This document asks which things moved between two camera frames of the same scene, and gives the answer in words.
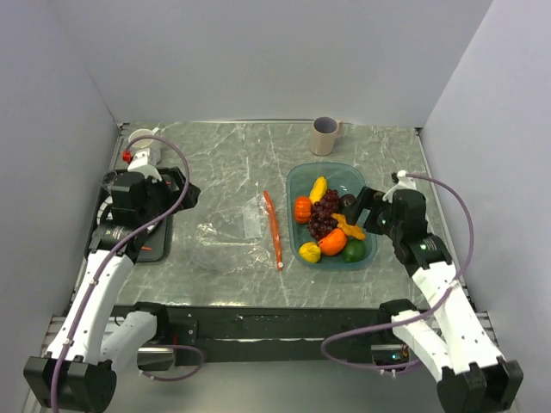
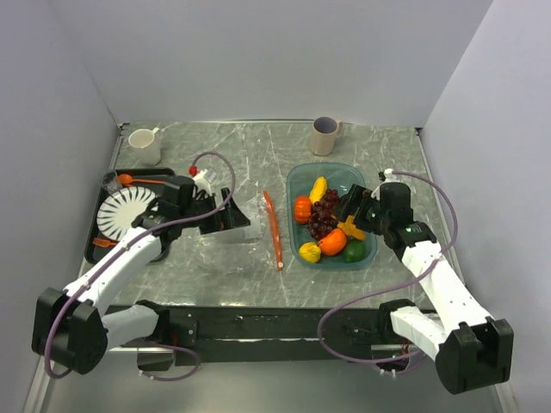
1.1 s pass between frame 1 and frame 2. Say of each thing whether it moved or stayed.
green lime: stayed
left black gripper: moved
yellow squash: stayed
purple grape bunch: stayed
